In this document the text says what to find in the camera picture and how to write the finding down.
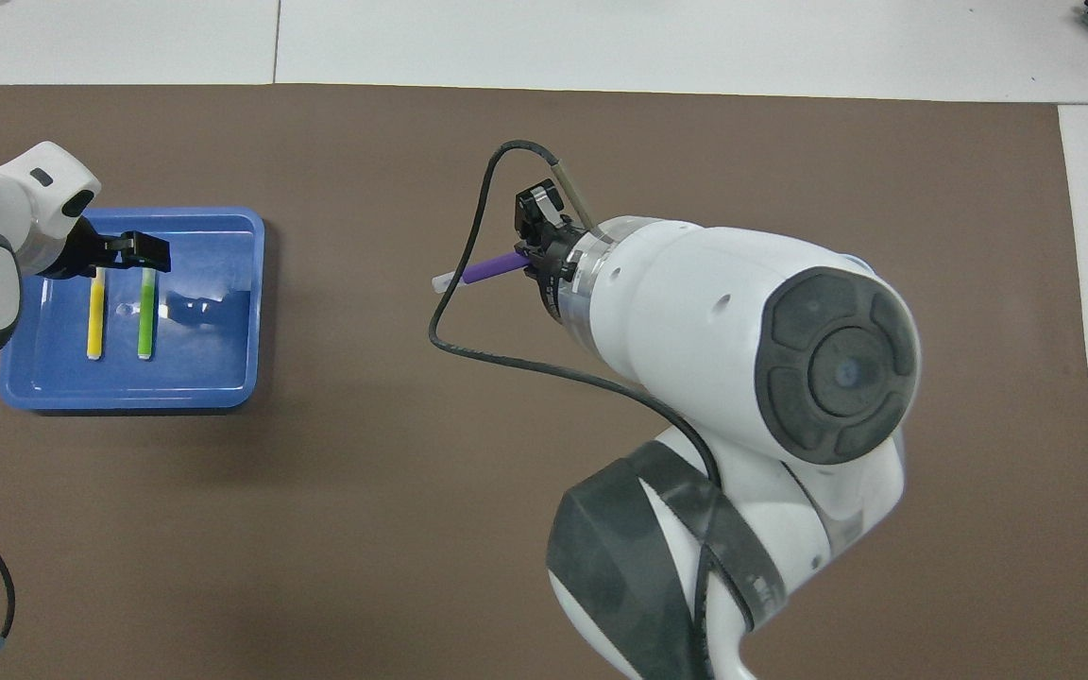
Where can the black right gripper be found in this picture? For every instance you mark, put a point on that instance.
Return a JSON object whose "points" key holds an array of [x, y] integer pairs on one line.
{"points": [[553, 263]]}

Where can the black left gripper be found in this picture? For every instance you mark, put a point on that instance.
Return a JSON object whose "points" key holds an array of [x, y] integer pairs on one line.
{"points": [[79, 257]]}

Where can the purple pen white cap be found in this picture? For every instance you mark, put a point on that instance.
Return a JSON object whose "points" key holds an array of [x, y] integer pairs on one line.
{"points": [[492, 268]]}

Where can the green pen white cap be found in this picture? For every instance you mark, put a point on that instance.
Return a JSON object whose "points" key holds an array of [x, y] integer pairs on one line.
{"points": [[145, 321]]}

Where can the yellow pen white cap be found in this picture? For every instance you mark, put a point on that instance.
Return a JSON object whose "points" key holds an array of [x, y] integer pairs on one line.
{"points": [[95, 321]]}

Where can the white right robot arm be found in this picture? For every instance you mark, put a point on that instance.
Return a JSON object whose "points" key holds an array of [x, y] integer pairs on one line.
{"points": [[723, 331]]}

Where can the blue plastic tray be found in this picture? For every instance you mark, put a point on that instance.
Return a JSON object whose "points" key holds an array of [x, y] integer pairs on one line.
{"points": [[213, 378]]}

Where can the brown table mat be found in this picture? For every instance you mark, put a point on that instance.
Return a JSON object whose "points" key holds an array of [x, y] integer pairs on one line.
{"points": [[317, 519]]}

